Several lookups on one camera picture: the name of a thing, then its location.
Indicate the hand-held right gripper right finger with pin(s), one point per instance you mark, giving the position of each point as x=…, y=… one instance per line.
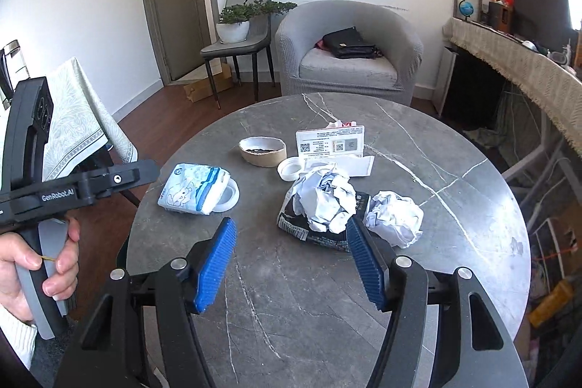
x=366, y=265

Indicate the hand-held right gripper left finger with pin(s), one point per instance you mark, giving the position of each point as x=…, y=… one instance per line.
x=216, y=265

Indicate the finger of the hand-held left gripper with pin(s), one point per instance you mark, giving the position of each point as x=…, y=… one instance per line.
x=122, y=178

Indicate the small white paper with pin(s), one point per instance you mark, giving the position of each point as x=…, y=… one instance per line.
x=393, y=217

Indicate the blue white tissue packet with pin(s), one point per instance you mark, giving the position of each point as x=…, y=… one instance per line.
x=191, y=188

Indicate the large white paper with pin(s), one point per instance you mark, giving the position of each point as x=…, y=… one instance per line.
x=323, y=201

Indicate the black plastic bag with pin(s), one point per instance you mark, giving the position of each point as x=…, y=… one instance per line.
x=295, y=224

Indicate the brown paper bowl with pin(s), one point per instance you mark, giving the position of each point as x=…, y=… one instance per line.
x=263, y=160

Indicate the person's left forearm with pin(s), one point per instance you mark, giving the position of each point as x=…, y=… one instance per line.
x=16, y=338

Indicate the person's left hand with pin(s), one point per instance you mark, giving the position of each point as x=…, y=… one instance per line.
x=63, y=270

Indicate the patterned white tablecloth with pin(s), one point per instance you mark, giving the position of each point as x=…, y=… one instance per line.
x=77, y=120

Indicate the cardboard box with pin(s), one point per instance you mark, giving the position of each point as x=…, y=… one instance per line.
x=200, y=90

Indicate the white round lid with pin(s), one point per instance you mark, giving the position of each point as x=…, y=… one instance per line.
x=291, y=169

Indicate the clear acrylic sign stand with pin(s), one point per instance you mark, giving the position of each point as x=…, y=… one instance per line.
x=327, y=145

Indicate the red white carton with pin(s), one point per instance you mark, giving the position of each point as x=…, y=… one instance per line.
x=341, y=125

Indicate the grey door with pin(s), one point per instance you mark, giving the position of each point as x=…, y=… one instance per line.
x=177, y=20

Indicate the grey dining chair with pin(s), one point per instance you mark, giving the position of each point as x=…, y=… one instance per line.
x=234, y=48

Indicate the potted green plant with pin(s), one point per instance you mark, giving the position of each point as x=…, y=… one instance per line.
x=233, y=31

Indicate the yellow floor object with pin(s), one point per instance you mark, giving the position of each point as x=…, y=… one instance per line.
x=550, y=301

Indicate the white metal rack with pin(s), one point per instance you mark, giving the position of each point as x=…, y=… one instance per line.
x=545, y=188

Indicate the grey armchair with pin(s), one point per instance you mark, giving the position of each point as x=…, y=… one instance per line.
x=291, y=65

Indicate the black handbag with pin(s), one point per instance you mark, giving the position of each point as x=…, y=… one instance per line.
x=348, y=42

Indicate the pink cloth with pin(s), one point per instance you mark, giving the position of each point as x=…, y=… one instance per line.
x=319, y=45

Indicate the sideboard with lace cloth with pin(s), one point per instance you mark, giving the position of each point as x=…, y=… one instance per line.
x=523, y=70

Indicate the small blue globe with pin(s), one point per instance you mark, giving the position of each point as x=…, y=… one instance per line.
x=466, y=8

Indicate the brown wooden box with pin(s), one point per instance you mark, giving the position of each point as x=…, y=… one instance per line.
x=500, y=17

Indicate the black monitor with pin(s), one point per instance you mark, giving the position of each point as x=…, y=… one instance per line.
x=541, y=17

